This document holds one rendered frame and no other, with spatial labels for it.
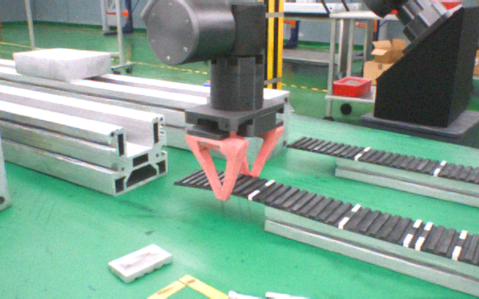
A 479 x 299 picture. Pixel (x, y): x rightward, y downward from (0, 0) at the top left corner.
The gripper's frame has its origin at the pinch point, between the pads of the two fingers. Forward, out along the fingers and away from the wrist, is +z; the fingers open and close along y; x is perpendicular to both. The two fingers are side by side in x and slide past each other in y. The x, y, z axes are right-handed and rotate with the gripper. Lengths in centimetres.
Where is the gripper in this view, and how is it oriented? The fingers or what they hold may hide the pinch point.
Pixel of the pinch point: (236, 184)
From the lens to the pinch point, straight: 53.5
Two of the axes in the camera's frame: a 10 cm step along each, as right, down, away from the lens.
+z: -0.1, 9.5, 3.0
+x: 8.3, 1.8, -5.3
